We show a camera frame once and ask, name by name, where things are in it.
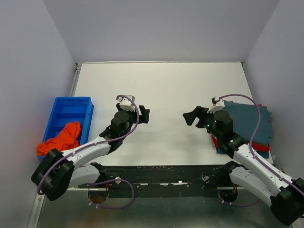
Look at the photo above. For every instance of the black mounting base rail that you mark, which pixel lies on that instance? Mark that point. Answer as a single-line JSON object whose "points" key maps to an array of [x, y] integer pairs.
{"points": [[164, 181]]}

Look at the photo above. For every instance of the folded red t shirt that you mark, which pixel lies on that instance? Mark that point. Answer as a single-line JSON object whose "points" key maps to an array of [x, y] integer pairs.
{"points": [[255, 146]]}

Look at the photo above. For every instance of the aluminium frame rail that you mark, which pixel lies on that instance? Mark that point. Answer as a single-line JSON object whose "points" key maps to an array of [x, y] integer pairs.
{"points": [[39, 199]]}

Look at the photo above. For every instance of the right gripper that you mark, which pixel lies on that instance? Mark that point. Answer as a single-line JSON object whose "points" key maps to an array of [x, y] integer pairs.
{"points": [[199, 111]]}

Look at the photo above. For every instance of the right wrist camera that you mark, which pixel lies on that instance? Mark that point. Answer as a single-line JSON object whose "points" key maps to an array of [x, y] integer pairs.
{"points": [[217, 105]]}

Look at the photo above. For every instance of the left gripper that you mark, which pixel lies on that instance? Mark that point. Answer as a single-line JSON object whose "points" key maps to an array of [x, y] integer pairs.
{"points": [[144, 118]]}

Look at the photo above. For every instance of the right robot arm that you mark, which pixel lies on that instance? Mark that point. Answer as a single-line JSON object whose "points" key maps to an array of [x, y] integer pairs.
{"points": [[283, 194]]}

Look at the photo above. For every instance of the orange t shirt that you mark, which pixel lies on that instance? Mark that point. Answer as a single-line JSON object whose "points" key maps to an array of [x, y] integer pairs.
{"points": [[65, 140]]}

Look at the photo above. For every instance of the blue plastic bin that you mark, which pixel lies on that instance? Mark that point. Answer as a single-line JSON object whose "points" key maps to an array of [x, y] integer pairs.
{"points": [[70, 109]]}

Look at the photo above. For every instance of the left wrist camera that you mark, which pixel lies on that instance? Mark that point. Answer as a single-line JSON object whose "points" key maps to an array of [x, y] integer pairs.
{"points": [[126, 103]]}

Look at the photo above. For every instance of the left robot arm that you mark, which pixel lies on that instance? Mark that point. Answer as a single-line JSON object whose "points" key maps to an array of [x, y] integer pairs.
{"points": [[59, 171]]}

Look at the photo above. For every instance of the folded teal t shirt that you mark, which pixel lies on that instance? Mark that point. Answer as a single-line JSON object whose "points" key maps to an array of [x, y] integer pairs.
{"points": [[245, 118]]}

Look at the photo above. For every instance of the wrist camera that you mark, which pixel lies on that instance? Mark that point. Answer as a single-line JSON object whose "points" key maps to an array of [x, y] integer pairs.
{"points": [[126, 103], [217, 105]]}

